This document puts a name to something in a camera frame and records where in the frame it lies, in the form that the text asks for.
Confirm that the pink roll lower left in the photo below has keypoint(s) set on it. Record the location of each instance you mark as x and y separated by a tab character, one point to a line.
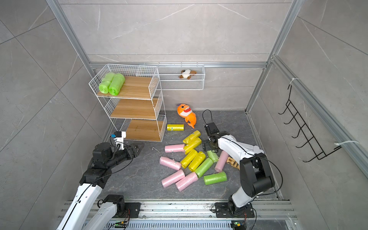
174	178

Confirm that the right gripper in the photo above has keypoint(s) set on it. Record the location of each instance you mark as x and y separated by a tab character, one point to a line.
205	145

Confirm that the pink roll lower right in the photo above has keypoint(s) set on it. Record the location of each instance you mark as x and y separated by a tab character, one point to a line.
186	181

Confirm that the pink roll upper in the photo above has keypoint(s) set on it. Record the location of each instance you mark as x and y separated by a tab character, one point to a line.
174	148

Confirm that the yellow roll upper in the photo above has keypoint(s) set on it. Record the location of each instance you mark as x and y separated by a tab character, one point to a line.
191	137

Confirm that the white round handled brush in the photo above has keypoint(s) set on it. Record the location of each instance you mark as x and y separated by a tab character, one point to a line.
253	149

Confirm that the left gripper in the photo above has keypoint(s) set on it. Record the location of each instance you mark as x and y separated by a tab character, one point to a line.
132	154

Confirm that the yellow roll middle left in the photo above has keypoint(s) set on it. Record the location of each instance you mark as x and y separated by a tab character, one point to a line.
188	158

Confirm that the pink roll left middle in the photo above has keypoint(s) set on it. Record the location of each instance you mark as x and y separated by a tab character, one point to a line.
170	163

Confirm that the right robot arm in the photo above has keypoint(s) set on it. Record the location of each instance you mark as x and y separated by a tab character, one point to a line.
256	176

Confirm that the yellow roll near shelf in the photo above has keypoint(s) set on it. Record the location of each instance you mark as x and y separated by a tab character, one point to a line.
175	127

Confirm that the pink roll right small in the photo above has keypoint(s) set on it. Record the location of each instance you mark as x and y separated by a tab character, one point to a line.
221	161

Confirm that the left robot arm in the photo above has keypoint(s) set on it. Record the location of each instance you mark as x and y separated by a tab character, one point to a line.
90	187

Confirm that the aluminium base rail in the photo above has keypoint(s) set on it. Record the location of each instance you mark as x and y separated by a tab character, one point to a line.
160	215

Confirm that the brown white plush toy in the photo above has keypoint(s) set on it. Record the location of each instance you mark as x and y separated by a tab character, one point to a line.
187	74

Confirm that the white wire wall basket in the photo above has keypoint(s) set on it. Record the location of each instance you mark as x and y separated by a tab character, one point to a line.
175	77

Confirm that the black wall hook rack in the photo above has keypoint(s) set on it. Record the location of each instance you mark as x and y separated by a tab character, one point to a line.
304	130

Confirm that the yellow roll middle right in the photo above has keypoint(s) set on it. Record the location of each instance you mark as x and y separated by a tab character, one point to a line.
197	161

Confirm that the orange shark plush toy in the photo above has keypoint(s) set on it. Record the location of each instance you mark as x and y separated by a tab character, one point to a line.
187	113

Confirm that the white wire three-tier shelf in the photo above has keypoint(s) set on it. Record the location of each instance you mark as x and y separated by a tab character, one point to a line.
138	109

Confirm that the brown patterned object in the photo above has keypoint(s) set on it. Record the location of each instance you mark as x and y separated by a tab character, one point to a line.
233	163

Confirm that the green roll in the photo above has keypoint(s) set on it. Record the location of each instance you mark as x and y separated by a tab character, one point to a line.
116	84
215	178
105	82
204	167
213	156

